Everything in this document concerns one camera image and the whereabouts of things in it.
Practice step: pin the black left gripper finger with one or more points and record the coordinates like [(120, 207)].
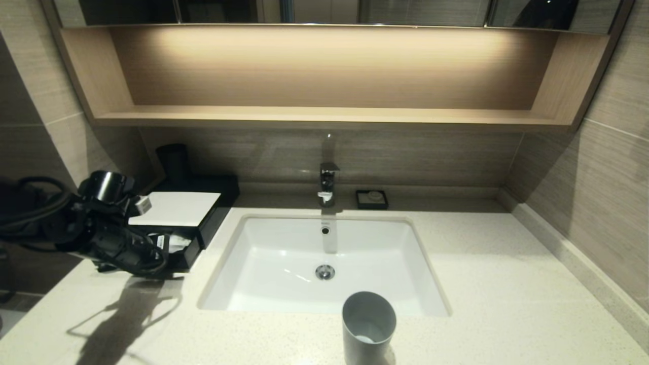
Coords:
[(161, 243), (106, 266)]

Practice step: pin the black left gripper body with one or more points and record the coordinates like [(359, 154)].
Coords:
[(121, 243)]

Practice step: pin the grey cup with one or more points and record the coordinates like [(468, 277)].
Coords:
[(368, 329)]

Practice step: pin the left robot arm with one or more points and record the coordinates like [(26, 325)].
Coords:
[(50, 213)]

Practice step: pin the black box body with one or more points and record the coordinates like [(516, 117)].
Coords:
[(225, 195)]

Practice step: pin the black cylindrical container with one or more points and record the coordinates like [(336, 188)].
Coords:
[(173, 162)]

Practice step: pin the white ceramic sink basin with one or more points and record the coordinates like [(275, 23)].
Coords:
[(274, 253)]

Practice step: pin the chrome sink drain stopper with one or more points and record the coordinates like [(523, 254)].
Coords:
[(325, 272)]

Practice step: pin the chrome faucet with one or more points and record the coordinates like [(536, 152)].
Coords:
[(328, 182)]

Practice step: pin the black soap dish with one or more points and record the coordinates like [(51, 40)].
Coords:
[(372, 205)]

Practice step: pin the round beige soap bar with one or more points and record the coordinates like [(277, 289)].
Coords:
[(374, 195)]

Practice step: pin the mirror cabinet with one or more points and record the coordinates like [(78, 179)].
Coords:
[(405, 11)]

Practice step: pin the stone backsplash ledge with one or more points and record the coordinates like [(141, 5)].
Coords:
[(583, 263)]

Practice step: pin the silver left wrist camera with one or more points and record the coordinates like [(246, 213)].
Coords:
[(143, 205)]

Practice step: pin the wooden wall shelf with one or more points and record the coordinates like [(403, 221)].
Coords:
[(324, 71)]

